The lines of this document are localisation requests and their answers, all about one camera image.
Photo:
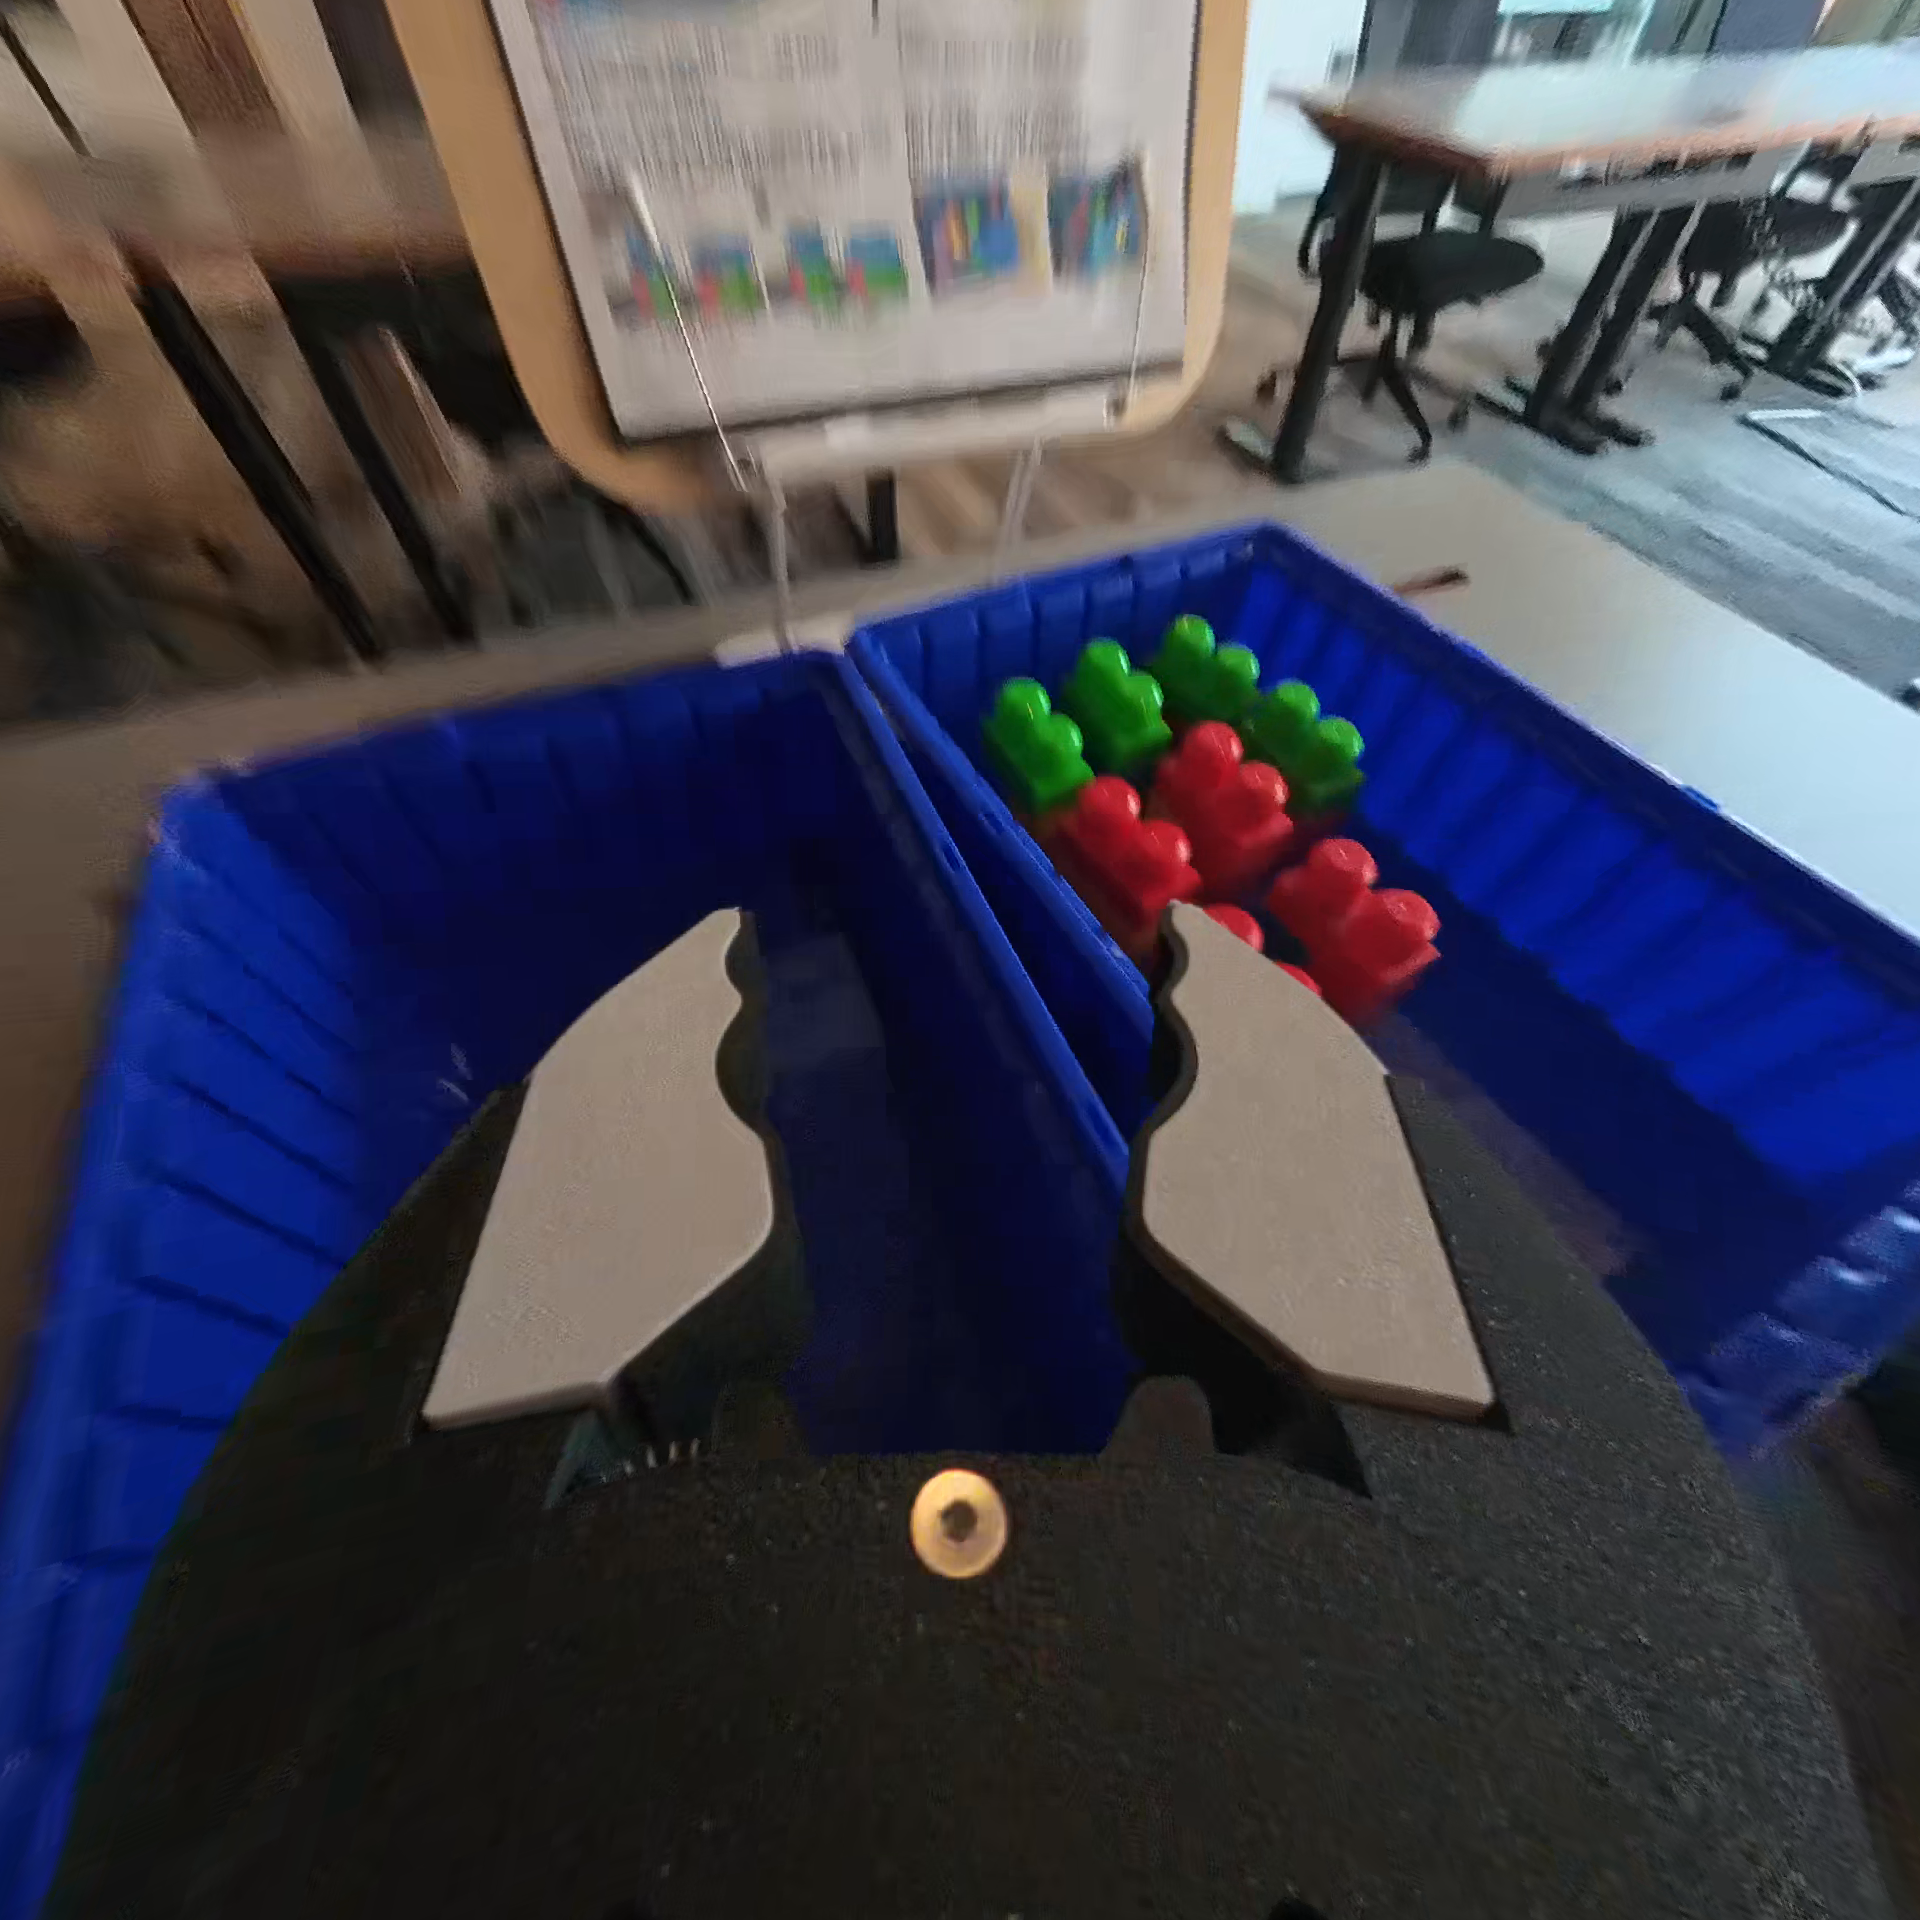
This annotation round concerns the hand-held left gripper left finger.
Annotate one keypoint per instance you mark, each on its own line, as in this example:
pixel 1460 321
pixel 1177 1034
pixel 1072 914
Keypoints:
pixel 616 1201

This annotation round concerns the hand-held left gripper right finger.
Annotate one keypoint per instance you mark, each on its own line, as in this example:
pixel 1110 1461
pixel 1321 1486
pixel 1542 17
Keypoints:
pixel 1306 1201

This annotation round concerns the blue plastic bin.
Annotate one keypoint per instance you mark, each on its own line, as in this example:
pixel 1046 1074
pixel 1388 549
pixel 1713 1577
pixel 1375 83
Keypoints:
pixel 331 960
pixel 1620 990

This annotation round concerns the instruction sheet on stand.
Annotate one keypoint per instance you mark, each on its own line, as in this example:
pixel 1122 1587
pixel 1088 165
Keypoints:
pixel 496 270

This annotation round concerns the black office chair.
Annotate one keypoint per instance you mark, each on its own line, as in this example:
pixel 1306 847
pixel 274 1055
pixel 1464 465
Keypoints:
pixel 1770 241
pixel 1441 270

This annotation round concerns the printed instruction sheet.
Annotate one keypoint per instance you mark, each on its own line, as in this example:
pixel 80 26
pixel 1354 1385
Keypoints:
pixel 841 180

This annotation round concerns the wooden office desk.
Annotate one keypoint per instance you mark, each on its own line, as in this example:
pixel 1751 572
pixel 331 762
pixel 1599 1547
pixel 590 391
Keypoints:
pixel 181 226
pixel 1561 119

